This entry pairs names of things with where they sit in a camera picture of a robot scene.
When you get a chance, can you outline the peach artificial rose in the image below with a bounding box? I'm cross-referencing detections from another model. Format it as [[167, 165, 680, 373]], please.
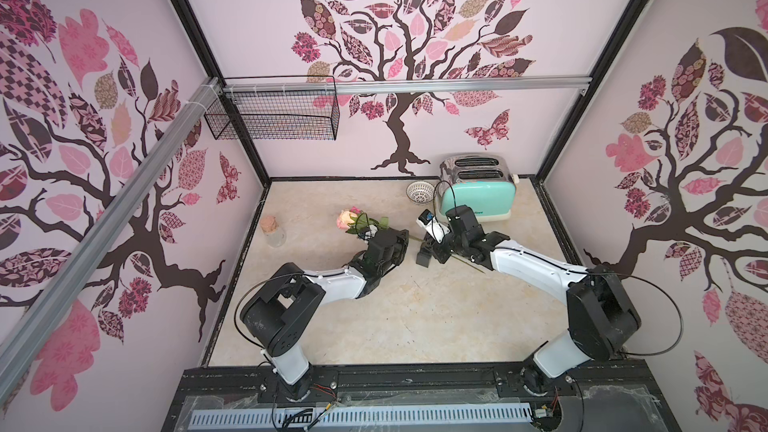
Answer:
[[335, 208, 487, 275]]

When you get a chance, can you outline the pink artificial rose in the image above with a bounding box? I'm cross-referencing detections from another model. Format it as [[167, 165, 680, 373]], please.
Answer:
[[337, 207, 484, 274]]

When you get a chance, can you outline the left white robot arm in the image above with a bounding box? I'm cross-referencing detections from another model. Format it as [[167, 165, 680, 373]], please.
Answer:
[[234, 229, 409, 401]]

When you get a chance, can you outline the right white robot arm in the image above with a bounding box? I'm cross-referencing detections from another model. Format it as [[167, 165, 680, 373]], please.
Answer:
[[424, 205, 641, 396]]

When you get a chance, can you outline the mint green toaster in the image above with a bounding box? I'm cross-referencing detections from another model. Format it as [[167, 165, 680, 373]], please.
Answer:
[[437, 154, 520, 222]]

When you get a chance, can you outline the patterned white bowl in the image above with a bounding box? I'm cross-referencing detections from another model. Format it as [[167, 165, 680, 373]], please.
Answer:
[[406, 181, 436, 204]]

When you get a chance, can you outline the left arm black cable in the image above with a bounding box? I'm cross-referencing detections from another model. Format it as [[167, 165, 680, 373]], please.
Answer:
[[232, 272, 301, 352]]

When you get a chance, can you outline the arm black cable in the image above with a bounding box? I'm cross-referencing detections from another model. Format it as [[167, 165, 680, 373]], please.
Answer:
[[232, 272, 301, 352], [593, 272, 685, 358]]

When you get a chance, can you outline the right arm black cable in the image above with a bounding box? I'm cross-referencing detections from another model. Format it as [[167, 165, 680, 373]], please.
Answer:
[[593, 272, 685, 358]]

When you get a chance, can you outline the white slotted cable duct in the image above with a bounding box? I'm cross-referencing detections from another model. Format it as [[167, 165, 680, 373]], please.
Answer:
[[187, 403, 533, 431]]

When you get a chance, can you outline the rear aluminium frame rail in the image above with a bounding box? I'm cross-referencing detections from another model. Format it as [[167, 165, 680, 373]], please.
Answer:
[[223, 75, 592, 95]]

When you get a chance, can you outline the aluminium frame rail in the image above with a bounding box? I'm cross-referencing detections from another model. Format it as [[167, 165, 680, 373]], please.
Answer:
[[223, 75, 592, 95], [1, 77, 221, 400]]

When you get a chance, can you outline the black wire basket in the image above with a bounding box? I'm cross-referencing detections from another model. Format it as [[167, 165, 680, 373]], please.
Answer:
[[204, 75, 341, 141]]

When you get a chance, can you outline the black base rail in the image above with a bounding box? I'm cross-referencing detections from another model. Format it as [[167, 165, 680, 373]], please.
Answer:
[[162, 360, 680, 431]]

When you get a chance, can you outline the left aluminium frame rail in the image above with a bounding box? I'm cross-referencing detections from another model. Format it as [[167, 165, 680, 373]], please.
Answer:
[[1, 77, 221, 400]]

